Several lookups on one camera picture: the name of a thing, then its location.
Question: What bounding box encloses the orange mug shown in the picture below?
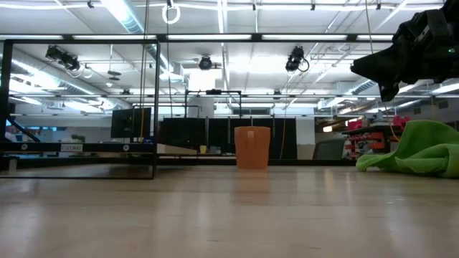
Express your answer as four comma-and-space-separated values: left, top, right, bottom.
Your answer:
234, 125, 272, 171

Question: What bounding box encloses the black hanging camera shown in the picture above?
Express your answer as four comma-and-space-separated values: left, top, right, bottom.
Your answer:
45, 45, 82, 72
285, 45, 310, 73
198, 55, 214, 71

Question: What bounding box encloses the green cloth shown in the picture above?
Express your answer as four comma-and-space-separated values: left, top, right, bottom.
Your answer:
356, 120, 459, 179

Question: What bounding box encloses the shelf with red bins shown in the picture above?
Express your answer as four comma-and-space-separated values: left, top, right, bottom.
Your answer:
341, 115, 412, 161

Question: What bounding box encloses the black upright panel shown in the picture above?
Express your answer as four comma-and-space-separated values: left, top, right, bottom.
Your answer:
159, 117, 298, 161

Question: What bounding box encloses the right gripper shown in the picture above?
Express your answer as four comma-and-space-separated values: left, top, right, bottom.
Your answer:
350, 0, 459, 102

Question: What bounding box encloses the black table rail frame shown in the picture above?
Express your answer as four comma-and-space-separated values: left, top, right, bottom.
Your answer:
159, 157, 356, 166

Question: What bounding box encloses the white cable loop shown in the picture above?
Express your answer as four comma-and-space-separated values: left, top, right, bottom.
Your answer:
161, 3, 181, 25

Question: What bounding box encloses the black monitor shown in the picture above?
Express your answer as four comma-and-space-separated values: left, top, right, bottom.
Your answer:
110, 107, 152, 139

